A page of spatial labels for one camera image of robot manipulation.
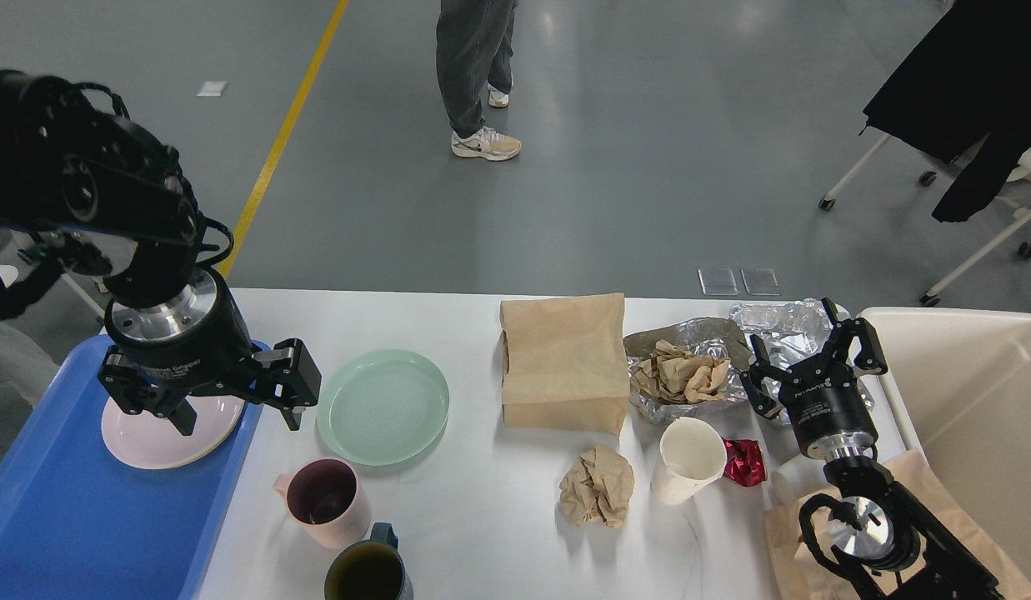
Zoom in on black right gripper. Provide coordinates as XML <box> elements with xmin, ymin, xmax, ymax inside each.
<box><xmin>740</xmin><ymin>297</ymin><xmax>888</xmax><ymax>458</ymax></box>

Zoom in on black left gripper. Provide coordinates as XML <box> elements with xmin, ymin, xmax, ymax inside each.
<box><xmin>97</xmin><ymin>267</ymin><xmax>322</xmax><ymax>437</ymax></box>

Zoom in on pink ribbed mug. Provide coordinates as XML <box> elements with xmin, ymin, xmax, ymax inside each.
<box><xmin>273</xmin><ymin>458</ymin><xmax>372</xmax><ymax>551</ymax></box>

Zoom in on mint green plate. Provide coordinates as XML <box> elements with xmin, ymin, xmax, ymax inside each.
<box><xmin>315</xmin><ymin>349</ymin><xmax>450</xmax><ymax>467</ymax></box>

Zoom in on dark teal mug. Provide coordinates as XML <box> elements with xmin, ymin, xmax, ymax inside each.
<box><xmin>323</xmin><ymin>522</ymin><xmax>413</xmax><ymax>599</ymax></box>

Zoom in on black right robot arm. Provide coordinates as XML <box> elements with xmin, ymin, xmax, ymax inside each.
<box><xmin>740</xmin><ymin>297</ymin><xmax>1000</xmax><ymax>599</ymax></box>

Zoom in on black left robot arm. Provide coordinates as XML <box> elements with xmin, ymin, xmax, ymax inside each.
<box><xmin>0</xmin><ymin>69</ymin><xmax>322</xmax><ymax>436</ymax></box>

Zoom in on crumpled aluminium foil sheet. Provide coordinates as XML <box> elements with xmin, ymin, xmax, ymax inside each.
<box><xmin>726</xmin><ymin>297</ymin><xmax>876</xmax><ymax>429</ymax></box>

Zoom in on pink plate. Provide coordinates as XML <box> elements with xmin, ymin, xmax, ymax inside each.
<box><xmin>100</xmin><ymin>396</ymin><xmax>244</xmax><ymax>470</ymax></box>

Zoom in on aluminium foil with paper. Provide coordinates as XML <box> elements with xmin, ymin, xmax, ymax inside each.
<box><xmin>624</xmin><ymin>316</ymin><xmax>752</xmax><ymax>426</ymax></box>

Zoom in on red foil wrapper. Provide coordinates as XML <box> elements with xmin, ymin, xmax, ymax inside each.
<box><xmin>722</xmin><ymin>439</ymin><xmax>768</xmax><ymax>488</ymax></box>

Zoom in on crumpled brown paper in foil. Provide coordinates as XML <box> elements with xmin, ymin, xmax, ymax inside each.
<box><xmin>632</xmin><ymin>339</ymin><xmax>731</xmax><ymax>405</ymax></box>

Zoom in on white paper cup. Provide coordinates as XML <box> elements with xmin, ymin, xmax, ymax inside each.
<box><xmin>651</xmin><ymin>416</ymin><xmax>728</xmax><ymax>506</ymax></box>

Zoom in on beige plastic bin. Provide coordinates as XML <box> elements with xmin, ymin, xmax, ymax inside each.
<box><xmin>862</xmin><ymin>307</ymin><xmax>1031</xmax><ymax>582</ymax></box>

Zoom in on flat brown paper bag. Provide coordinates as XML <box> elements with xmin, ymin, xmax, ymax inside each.
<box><xmin>765</xmin><ymin>449</ymin><xmax>1031</xmax><ymax>599</ymax></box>

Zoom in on blue plastic tray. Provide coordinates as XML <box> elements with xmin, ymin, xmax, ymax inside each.
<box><xmin>0</xmin><ymin>335</ymin><xmax>261</xmax><ymax>599</ymax></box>

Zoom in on seated person grey trousers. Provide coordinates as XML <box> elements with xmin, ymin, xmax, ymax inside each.
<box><xmin>0</xmin><ymin>322</ymin><xmax>59</xmax><ymax>408</ymax></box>

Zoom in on crumpled brown paper ball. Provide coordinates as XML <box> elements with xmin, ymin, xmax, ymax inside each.
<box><xmin>558</xmin><ymin>445</ymin><xmax>636</xmax><ymax>528</ymax></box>

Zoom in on black jacket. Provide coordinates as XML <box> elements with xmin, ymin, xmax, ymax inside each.
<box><xmin>864</xmin><ymin>1</ymin><xmax>1031</xmax><ymax>222</ymax></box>

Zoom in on standing person in jeans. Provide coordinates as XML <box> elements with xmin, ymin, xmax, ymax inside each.
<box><xmin>435</xmin><ymin>1</ymin><xmax>522</xmax><ymax>161</ymax></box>

